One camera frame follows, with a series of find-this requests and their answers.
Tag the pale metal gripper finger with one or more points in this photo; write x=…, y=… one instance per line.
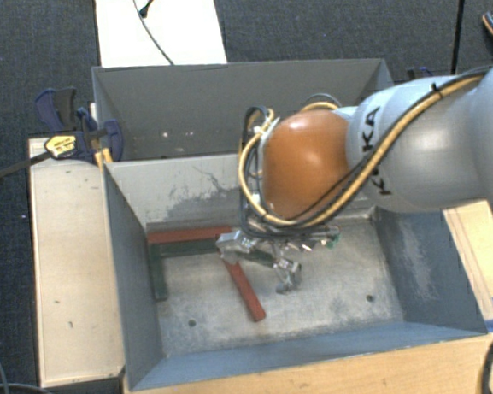
x=296, y=276
x=283, y=282

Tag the red-brown flat block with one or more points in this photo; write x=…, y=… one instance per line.
x=248, y=294
x=181, y=235

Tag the grey metal bin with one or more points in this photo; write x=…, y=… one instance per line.
x=324, y=305

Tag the dark green flat block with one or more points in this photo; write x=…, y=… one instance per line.
x=158, y=277
x=186, y=248

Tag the pale wood board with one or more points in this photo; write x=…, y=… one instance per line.
x=72, y=267

